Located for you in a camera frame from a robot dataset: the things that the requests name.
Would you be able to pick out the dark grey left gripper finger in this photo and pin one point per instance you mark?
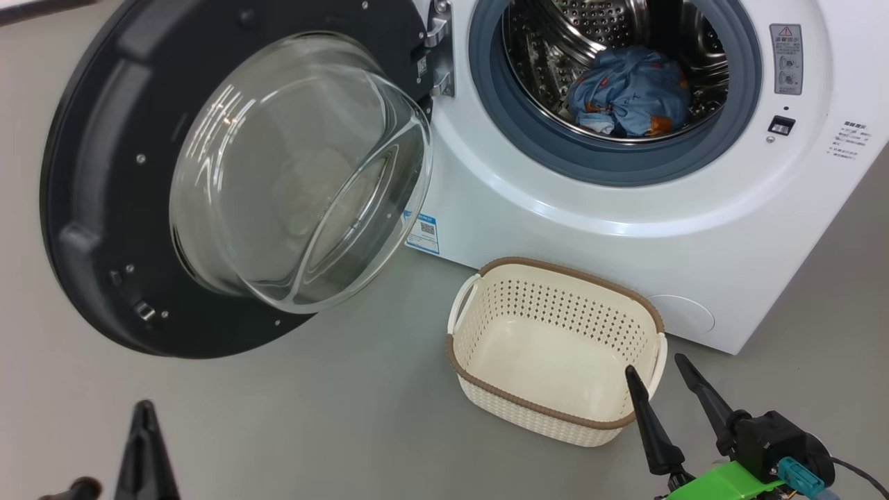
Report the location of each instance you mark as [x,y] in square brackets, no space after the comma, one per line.
[146,465]

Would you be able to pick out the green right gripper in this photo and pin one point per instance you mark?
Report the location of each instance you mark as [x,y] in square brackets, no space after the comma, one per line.
[729,486]

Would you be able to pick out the black round glass washer door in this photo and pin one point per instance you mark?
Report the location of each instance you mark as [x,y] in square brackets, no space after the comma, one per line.
[90,173]

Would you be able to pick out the blue cartoon print garment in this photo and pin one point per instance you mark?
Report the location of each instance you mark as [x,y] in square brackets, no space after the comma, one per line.
[632,90]

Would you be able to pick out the white front-load washing machine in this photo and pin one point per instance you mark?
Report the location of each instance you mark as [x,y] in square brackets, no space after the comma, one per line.
[694,243]

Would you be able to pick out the black door latch socket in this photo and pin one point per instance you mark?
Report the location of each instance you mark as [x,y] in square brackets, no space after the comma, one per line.
[781,126]

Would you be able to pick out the metal door hinge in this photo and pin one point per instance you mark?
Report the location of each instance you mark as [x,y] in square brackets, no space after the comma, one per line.
[441,62]

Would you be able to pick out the round white filter cover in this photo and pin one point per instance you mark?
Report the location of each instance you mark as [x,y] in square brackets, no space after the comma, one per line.
[680,316]

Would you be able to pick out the cream perforated laundry basket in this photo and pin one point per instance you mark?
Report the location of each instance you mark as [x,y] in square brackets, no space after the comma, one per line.
[555,361]

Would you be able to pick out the blue energy label sticker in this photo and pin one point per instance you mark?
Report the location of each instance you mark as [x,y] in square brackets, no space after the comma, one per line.
[422,232]

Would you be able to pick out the grey warning label sticker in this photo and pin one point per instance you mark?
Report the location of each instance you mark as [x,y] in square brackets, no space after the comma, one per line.
[786,59]

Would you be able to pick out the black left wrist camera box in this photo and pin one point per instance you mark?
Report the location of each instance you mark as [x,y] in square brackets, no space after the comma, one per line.
[73,489]

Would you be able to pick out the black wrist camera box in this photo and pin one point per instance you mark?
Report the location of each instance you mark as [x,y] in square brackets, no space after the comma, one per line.
[73,489]
[771,441]

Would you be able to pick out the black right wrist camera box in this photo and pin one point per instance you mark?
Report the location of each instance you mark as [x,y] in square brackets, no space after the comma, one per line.
[771,441]

